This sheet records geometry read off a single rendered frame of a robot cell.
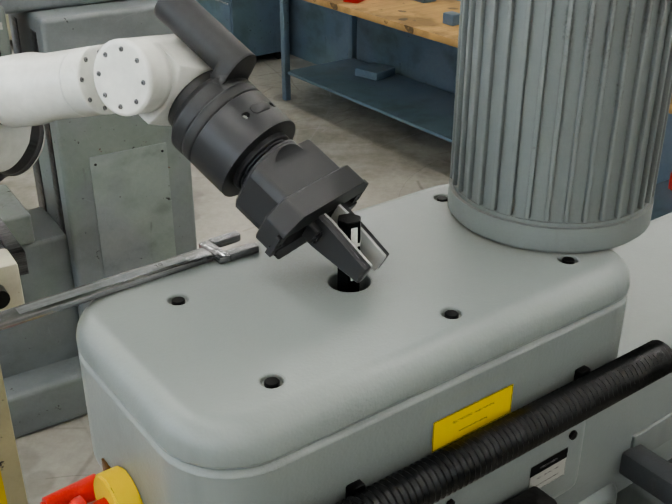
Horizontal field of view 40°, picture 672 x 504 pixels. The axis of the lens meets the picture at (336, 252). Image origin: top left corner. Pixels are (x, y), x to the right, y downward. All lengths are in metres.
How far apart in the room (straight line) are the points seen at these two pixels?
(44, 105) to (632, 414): 0.67
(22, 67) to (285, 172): 0.30
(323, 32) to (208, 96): 7.39
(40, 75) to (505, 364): 0.50
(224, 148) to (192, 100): 0.05
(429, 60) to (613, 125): 6.31
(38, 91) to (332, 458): 0.46
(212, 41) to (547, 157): 0.31
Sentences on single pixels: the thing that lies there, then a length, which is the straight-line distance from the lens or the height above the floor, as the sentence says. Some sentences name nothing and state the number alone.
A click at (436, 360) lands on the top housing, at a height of 1.88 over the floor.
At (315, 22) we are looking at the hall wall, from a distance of 8.26.
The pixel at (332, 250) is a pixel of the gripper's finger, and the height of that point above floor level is 1.93.
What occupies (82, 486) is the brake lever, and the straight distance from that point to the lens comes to 0.89.
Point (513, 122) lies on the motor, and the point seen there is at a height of 2.01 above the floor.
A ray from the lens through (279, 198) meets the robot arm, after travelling 0.76.
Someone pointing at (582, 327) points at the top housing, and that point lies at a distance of 0.84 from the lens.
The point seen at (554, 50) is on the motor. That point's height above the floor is 2.08.
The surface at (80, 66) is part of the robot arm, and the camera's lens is 0.89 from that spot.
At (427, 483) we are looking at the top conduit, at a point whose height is 1.80.
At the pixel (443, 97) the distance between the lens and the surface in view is 6.73.
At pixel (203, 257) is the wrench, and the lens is 0.84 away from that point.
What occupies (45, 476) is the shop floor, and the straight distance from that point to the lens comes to 3.63.
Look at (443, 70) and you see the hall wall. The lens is 7.03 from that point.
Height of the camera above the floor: 2.28
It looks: 27 degrees down
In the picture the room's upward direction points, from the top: straight up
